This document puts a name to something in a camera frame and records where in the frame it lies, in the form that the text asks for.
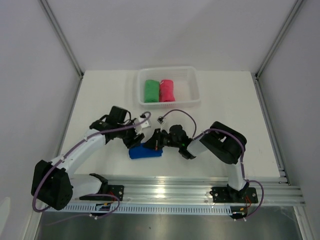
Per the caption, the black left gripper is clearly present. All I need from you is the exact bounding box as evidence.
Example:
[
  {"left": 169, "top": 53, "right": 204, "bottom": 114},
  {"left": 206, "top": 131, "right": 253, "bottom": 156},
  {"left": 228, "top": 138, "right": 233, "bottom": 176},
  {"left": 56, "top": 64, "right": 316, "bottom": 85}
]
[{"left": 116, "top": 118, "right": 145, "bottom": 149}]

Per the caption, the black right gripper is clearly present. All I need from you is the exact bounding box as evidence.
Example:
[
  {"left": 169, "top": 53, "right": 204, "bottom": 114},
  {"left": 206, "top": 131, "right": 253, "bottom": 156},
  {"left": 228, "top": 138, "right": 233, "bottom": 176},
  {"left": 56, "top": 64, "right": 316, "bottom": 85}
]
[{"left": 142, "top": 128, "right": 181, "bottom": 151}]

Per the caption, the blue microfiber towel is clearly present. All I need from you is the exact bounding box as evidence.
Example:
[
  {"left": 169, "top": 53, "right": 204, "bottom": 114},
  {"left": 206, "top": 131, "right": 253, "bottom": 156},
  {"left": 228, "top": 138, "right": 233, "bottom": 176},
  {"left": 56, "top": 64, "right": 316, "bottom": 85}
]
[{"left": 128, "top": 143, "right": 163, "bottom": 160}]

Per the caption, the green microfiber towel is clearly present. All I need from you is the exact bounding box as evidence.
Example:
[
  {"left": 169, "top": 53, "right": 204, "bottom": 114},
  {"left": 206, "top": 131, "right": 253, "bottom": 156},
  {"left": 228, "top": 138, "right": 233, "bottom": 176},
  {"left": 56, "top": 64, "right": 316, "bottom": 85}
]
[{"left": 144, "top": 79, "right": 160, "bottom": 103}]

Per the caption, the pink microfiber towel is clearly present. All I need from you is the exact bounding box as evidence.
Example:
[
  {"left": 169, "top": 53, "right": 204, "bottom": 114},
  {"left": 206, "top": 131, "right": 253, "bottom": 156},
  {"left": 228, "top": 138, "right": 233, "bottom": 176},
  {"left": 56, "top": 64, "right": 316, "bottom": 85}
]
[{"left": 159, "top": 79, "right": 175, "bottom": 102}]

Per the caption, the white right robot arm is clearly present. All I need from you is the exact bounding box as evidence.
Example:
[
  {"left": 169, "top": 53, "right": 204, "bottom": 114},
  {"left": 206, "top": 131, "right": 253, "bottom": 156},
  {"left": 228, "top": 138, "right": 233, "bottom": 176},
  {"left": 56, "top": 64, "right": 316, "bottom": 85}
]
[{"left": 143, "top": 121, "right": 250, "bottom": 202}]

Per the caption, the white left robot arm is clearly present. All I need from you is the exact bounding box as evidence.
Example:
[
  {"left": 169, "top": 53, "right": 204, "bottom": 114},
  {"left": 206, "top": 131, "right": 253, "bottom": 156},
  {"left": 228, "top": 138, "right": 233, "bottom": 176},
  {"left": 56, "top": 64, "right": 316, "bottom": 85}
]
[{"left": 31, "top": 106, "right": 151, "bottom": 213}]

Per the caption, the white plastic basket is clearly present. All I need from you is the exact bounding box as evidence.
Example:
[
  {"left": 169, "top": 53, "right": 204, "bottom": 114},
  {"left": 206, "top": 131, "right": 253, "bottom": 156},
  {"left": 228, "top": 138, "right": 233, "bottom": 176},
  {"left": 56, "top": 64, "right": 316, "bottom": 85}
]
[{"left": 136, "top": 66, "right": 201, "bottom": 110}]

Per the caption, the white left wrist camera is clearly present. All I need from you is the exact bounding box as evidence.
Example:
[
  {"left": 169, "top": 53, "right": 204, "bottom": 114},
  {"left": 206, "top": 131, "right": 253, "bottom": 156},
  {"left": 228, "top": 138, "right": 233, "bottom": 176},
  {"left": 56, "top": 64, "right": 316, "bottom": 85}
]
[{"left": 133, "top": 116, "right": 152, "bottom": 134}]

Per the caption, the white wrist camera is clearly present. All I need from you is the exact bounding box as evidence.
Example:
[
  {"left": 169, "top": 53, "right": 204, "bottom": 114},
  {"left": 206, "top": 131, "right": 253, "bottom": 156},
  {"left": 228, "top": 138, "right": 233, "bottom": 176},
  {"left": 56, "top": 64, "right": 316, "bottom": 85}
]
[
  {"left": 157, "top": 116, "right": 166, "bottom": 131},
  {"left": 133, "top": 116, "right": 152, "bottom": 134}
]

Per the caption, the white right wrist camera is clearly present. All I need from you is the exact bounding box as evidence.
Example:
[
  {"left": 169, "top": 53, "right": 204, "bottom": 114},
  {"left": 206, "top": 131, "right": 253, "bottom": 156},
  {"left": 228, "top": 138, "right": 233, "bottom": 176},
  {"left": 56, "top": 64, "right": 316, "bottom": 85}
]
[{"left": 157, "top": 116, "right": 166, "bottom": 131}]

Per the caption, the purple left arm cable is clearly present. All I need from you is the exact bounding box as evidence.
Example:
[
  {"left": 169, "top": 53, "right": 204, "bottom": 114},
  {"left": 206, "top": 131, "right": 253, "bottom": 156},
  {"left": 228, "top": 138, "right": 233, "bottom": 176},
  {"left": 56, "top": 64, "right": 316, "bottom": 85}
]
[{"left": 32, "top": 111, "right": 152, "bottom": 226}]

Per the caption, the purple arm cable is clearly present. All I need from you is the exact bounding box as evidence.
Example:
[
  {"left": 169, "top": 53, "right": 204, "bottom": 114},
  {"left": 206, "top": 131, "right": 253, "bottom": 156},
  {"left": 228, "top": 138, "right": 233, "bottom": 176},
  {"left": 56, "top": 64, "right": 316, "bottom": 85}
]
[
  {"left": 158, "top": 109, "right": 265, "bottom": 223},
  {"left": 32, "top": 111, "right": 152, "bottom": 226}
]

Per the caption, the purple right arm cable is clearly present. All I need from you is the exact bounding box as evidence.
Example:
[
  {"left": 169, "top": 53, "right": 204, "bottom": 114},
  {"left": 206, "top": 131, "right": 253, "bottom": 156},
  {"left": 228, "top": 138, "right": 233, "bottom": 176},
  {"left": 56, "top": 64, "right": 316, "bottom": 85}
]
[{"left": 158, "top": 109, "right": 265, "bottom": 223}]

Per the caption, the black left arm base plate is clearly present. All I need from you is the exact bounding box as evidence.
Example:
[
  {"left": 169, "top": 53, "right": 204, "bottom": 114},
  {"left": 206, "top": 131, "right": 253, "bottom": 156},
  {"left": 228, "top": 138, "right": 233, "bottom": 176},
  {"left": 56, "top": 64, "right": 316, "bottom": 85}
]
[{"left": 79, "top": 185, "right": 125, "bottom": 201}]

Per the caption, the aluminium front rail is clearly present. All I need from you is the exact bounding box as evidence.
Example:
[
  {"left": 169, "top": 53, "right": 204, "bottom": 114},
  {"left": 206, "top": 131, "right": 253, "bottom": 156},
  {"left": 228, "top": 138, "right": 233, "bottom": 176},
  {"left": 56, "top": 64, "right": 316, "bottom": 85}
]
[{"left": 33, "top": 174, "right": 306, "bottom": 206}]

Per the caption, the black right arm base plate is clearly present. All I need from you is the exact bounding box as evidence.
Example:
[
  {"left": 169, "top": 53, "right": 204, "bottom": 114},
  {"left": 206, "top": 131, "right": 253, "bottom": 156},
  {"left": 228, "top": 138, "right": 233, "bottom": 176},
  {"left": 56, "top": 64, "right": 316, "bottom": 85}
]
[{"left": 209, "top": 185, "right": 258, "bottom": 204}]

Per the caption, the white slotted cable duct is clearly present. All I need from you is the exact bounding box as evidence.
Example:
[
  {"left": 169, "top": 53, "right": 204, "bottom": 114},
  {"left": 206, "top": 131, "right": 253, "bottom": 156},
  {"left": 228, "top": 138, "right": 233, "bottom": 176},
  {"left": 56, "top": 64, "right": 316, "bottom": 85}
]
[{"left": 62, "top": 203, "right": 232, "bottom": 216}]

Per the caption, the aluminium frame post left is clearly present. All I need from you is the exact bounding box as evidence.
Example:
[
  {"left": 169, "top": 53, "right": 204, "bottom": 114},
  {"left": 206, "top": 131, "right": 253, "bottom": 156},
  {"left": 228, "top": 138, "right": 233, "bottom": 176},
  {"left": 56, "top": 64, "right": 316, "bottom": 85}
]
[{"left": 38, "top": 0, "right": 84, "bottom": 79}]

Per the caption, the aluminium frame post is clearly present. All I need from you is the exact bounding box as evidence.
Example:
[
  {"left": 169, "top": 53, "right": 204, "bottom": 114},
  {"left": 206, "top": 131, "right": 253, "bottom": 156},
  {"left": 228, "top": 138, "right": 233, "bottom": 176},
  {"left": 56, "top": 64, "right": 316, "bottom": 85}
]
[
  {"left": 38, "top": 0, "right": 84, "bottom": 79},
  {"left": 254, "top": 0, "right": 307, "bottom": 81}
]

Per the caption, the aluminium frame post right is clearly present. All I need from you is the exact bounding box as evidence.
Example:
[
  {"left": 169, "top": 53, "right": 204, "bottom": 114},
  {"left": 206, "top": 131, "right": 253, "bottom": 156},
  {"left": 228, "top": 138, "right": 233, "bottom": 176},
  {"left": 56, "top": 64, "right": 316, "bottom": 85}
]
[{"left": 254, "top": 0, "right": 307, "bottom": 81}]

